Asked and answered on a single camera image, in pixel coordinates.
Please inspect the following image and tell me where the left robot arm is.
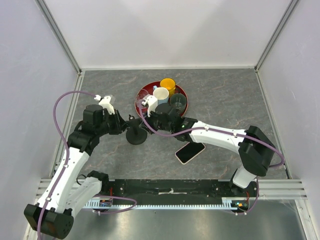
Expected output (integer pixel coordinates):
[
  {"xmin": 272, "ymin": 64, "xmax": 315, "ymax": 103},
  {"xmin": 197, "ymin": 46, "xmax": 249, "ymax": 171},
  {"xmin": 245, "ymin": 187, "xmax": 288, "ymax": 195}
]
[{"xmin": 23, "ymin": 104, "xmax": 128, "ymax": 240}]

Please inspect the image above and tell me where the black phone stand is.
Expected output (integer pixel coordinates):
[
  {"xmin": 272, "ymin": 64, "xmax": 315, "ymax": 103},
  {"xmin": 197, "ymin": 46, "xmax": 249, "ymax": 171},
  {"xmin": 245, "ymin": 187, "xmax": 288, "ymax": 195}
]
[{"xmin": 126, "ymin": 115, "xmax": 148, "ymax": 145}]

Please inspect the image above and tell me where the red round tray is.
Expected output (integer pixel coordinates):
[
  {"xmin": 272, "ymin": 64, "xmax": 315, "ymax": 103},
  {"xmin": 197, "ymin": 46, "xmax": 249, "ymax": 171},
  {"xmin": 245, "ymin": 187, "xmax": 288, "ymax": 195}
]
[{"xmin": 134, "ymin": 78, "xmax": 188, "ymax": 116}]

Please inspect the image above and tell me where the dark green glass mug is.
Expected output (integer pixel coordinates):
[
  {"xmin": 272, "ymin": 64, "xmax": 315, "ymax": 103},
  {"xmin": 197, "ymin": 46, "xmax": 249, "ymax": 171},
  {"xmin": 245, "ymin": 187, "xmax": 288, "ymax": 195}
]
[{"xmin": 169, "ymin": 93, "xmax": 187, "ymax": 113}]

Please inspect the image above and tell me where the yellow mug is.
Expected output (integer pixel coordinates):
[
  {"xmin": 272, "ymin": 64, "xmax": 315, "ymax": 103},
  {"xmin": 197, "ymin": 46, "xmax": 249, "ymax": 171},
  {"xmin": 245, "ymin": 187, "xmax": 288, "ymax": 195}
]
[{"xmin": 160, "ymin": 78, "xmax": 176, "ymax": 97}]

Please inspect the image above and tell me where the phone with pink case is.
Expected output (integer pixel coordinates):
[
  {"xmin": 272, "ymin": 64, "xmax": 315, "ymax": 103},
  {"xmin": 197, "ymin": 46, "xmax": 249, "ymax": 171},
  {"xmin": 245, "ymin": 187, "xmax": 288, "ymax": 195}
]
[{"xmin": 175, "ymin": 142, "xmax": 206, "ymax": 165}]

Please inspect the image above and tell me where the slotted cable duct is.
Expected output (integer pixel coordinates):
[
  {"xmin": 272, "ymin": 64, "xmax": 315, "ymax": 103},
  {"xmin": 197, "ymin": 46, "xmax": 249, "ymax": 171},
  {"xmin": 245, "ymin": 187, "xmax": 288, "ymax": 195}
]
[{"xmin": 83, "ymin": 197, "xmax": 249, "ymax": 212}]

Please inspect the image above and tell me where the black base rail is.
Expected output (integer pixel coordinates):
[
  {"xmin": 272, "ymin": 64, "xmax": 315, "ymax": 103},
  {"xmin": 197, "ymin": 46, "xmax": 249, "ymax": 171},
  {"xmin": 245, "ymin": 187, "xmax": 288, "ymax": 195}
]
[{"xmin": 104, "ymin": 179, "xmax": 257, "ymax": 206}]

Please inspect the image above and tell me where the light blue mug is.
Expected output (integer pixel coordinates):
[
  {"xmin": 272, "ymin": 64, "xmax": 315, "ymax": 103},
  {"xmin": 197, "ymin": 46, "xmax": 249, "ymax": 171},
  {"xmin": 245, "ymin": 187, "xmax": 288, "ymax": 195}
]
[{"xmin": 152, "ymin": 86, "xmax": 170, "ymax": 105}]

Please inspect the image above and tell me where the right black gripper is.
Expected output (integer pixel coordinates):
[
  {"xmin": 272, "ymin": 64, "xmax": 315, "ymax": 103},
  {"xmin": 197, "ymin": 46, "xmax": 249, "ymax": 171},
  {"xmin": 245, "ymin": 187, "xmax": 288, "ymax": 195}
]
[{"xmin": 140, "ymin": 107, "xmax": 173, "ymax": 136}]

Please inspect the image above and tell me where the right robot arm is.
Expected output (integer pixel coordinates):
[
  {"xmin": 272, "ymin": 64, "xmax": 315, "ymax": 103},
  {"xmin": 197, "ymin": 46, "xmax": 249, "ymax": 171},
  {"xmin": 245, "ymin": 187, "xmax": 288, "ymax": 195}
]
[{"xmin": 145, "ymin": 103, "xmax": 275, "ymax": 197}]

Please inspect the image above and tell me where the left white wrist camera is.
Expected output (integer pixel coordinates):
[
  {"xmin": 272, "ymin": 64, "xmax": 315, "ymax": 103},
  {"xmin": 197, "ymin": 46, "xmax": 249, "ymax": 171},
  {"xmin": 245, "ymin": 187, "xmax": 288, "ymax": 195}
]
[{"xmin": 94, "ymin": 94, "xmax": 115, "ymax": 115}]

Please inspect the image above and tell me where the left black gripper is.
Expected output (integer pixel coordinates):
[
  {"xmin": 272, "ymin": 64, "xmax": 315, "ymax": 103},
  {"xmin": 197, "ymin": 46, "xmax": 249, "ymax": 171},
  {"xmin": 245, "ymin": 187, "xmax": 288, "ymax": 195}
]
[{"xmin": 96, "ymin": 109, "xmax": 130, "ymax": 137}]

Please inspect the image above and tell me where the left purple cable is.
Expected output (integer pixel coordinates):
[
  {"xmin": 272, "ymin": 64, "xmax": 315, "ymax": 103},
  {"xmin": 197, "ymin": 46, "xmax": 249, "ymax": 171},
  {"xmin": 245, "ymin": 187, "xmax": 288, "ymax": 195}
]
[{"xmin": 36, "ymin": 90, "xmax": 98, "ymax": 240}]

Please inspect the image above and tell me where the clear plastic cup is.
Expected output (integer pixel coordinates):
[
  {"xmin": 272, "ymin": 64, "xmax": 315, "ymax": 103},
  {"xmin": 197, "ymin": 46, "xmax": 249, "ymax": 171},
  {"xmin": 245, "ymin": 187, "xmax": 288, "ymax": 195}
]
[{"xmin": 135, "ymin": 88, "xmax": 150, "ymax": 109}]

